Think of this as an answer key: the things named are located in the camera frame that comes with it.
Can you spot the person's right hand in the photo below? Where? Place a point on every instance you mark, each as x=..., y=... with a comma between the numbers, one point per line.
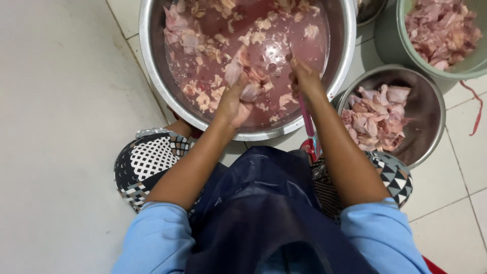
x=306, y=82

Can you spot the patterned black and white trousers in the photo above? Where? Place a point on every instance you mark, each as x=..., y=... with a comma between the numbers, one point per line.
x=148, y=163

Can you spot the pile of chopped chicken meat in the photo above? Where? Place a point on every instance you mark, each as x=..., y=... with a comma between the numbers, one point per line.
x=441, y=30

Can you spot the red plastic stool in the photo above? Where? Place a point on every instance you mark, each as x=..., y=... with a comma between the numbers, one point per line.
x=433, y=266

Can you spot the raw chicken piece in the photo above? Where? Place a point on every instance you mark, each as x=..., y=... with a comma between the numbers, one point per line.
x=234, y=70

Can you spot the person's right fingers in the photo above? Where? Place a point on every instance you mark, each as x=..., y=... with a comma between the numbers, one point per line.
x=298, y=74

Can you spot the green plastic bucket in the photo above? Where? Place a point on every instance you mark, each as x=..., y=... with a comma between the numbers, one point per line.
x=392, y=42

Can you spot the large steel basin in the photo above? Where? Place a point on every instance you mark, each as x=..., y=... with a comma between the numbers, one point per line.
x=152, y=57

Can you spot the steel pot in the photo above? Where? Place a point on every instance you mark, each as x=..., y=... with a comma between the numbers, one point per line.
x=371, y=11

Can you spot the floating chicken scraps in water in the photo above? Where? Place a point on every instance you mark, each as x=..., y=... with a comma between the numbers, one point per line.
x=201, y=42

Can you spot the dark navy headscarf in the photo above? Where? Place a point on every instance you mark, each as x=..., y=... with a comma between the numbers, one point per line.
x=262, y=213

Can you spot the red sandal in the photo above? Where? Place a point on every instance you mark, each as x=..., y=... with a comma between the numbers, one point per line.
x=196, y=132
x=310, y=149

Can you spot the light blue long-sleeved shirt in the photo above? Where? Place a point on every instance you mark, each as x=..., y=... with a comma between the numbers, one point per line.
x=152, y=243

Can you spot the small steel bowl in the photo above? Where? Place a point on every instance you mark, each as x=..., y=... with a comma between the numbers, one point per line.
x=430, y=114

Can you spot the person's left fingers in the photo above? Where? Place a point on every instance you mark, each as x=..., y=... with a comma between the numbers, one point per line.
x=239, y=86

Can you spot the person's left hand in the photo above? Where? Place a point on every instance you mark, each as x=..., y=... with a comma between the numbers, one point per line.
x=228, y=106

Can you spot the heap of cleaned chicken cuts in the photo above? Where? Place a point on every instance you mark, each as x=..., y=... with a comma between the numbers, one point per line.
x=374, y=120

